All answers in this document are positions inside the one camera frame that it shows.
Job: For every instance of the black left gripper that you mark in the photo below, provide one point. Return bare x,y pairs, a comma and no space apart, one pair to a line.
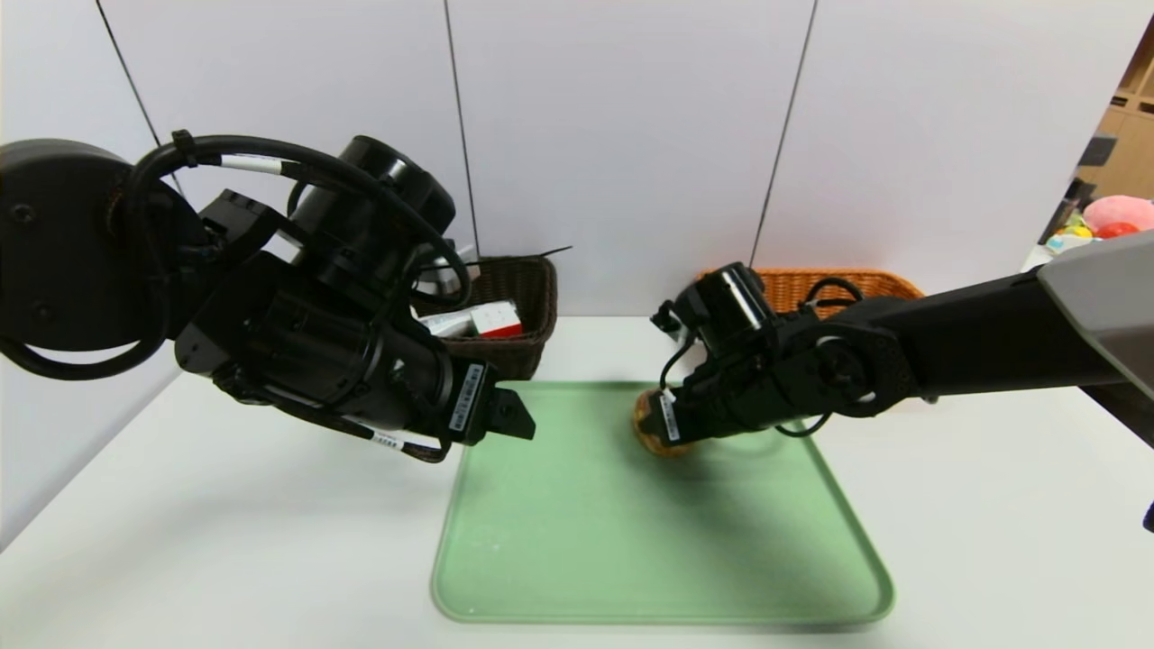
471,403

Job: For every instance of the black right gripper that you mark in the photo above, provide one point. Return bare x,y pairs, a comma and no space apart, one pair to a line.
670,417

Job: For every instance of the pink topped round bun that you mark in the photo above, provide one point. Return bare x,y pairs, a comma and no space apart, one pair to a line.
645,424

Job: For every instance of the colourful puzzle cube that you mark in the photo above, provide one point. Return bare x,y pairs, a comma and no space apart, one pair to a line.
500,317

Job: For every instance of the white plastic bottle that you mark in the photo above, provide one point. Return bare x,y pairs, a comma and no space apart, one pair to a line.
451,324

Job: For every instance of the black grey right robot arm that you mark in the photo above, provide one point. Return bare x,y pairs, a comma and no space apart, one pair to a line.
947,333

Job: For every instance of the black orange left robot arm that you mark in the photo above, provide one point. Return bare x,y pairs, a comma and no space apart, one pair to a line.
90,252

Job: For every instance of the dark brown wicker basket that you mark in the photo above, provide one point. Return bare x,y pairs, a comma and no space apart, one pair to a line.
532,297

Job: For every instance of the orange wicker basket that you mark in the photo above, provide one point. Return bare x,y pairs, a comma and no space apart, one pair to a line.
793,284

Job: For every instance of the light green plastic tray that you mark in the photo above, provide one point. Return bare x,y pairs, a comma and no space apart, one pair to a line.
586,541

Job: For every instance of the white and blue toy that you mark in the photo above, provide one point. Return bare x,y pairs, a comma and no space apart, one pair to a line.
1068,243

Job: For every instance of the red apple toy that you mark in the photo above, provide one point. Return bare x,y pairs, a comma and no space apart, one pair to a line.
1118,231

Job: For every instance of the pink plush toy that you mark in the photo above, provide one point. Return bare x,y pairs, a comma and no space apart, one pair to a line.
1122,212

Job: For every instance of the wooden shelf unit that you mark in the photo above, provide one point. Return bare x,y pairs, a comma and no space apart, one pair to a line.
1131,153

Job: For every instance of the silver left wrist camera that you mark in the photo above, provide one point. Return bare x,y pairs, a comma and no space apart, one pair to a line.
451,279

